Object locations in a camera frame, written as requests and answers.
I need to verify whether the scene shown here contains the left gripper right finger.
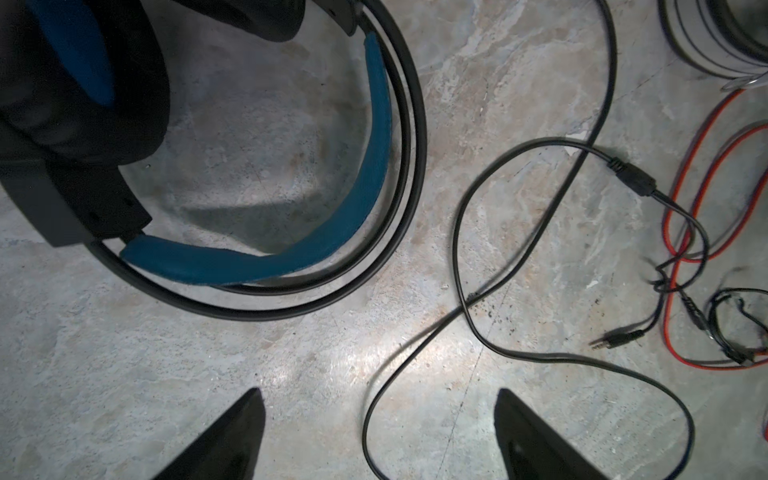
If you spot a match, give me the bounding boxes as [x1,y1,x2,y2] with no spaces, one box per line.
[494,388,606,480]

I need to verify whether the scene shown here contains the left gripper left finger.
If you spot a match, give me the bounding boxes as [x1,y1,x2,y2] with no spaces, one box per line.
[155,388,266,480]

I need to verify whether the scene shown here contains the black headphone cable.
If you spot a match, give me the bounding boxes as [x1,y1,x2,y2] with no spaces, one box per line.
[361,0,712,480]

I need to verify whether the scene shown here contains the black blue headphones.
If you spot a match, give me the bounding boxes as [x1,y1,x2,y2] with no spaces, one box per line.
[1,1,427,322]

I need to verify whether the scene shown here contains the white black headphones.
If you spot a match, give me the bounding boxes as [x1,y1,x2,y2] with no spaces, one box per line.
[657,0,767,80]

